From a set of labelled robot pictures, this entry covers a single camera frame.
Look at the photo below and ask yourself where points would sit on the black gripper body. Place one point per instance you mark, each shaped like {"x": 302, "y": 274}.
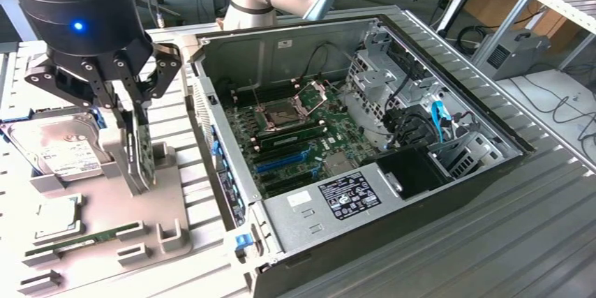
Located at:
{"x": 78, "y": 8}

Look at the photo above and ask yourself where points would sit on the green graphics card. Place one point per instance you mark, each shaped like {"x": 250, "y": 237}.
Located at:
{"x": 145, "y": 151}

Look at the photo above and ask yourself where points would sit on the blue disk caddy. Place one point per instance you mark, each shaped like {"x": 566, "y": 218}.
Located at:
{"x": 96, "y": 118}

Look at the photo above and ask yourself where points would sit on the silver hard disk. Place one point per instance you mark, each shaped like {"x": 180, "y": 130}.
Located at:
{"x": 56, "y": 141}

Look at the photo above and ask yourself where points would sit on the open PC case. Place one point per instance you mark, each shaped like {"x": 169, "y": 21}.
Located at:
{"x": 260, "y": 53}

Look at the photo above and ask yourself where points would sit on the installed RAM stick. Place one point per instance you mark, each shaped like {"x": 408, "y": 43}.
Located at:
{"x": 284, "y": 141}

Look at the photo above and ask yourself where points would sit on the metal socket cover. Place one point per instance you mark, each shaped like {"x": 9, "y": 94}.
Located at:
{"x": 317, "y": 86}

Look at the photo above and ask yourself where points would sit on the blue expansion slot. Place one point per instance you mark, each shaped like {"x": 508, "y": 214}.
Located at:
{"x": 278, "y": 162}

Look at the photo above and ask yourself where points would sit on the silver CPU chip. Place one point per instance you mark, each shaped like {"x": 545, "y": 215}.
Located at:
{"x": 57, "y": 217}

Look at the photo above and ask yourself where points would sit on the grey parts rack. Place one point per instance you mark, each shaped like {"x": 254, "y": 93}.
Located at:
{"x": 106, "y": 214}

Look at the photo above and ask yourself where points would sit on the green Dell motherboard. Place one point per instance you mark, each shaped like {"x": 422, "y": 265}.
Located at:
{"x": 346, "y": 130}

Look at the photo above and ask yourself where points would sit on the loose green RAM stick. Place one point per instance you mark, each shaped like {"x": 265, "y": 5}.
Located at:
{"x": 78, "y": 240}

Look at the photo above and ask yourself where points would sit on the metal disk bay cage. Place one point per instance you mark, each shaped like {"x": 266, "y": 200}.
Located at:
{"x": 372, "y": 81}

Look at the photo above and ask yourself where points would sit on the silver chipset heatsink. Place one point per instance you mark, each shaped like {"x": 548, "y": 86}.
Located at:
{"x": 340, "y": 164}

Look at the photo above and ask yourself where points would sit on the blue case latch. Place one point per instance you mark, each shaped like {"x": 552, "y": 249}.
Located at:
{"x": 241, "y": 242}

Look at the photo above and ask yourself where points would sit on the silver power supply unit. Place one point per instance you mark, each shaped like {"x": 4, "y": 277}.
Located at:
{"x": 302, "y": 221}

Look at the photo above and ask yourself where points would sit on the grey control box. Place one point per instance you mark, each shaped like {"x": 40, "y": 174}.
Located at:
{"x": 521, "y": 53}

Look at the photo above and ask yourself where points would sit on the black plastic duct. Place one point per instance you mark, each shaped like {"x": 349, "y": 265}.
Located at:
{"x": 409, "y": 172}

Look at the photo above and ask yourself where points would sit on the aluminium slat frame table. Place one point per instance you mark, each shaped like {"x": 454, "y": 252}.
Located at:
{"x": 562, "y": 5}

